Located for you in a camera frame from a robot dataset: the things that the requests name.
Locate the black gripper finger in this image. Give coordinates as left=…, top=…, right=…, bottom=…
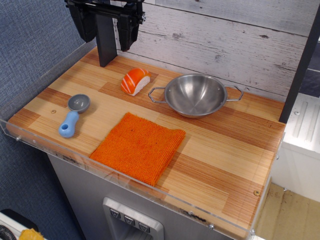
left=68, top=4, right=97, bottom=43
left=117, top=15, right=139, bottom=52

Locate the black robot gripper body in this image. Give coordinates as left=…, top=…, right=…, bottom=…
left=64, top=0, right=146, bottom=24

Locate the orange knitted cloth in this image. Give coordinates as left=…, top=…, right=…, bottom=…
left=89, top=112, right=186, bottom=187

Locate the salmon sushi toy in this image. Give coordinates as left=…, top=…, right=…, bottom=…
left=120, top=67, right=151, bottom=96

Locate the blue grey toy scoop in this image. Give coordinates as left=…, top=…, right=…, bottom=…
left=58, top=94, right=91, bottom=138

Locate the grey cabinet with dispenser panel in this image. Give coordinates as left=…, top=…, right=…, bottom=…
left=49, top=155, right=228, bottom=240

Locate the white side appliance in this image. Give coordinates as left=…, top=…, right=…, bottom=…
left=271, top=93, right=320, bottom=202

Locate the yellow tape object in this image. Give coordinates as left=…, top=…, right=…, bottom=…
left=18, top=228, right=45, bottom=240

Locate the black robot base post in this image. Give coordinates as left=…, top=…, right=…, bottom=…
left=96, top=15, right=118, bottom=68

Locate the stainless steel bowl with handles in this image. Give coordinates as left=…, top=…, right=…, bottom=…
left=148, top=73, right=244, bottom=119

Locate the dark vertical frame post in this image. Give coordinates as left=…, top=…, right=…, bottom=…
left=279, top=5, right=320, bottom=124

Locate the black braided cable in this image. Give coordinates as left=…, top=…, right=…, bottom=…
left=0, top=224, right=16, bottom=240

